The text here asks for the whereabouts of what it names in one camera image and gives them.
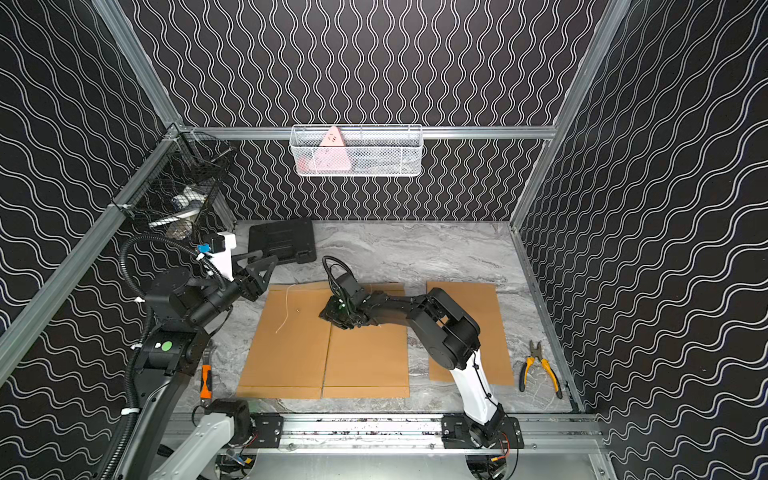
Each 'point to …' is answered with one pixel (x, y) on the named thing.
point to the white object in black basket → (185, 207)
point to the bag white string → (287, 313)
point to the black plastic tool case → (292, 241)
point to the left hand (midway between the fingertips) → (265, 250)
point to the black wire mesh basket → (177, 185)
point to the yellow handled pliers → (536, 354)
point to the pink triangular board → (332, 153)
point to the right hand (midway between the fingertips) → (320, 317)
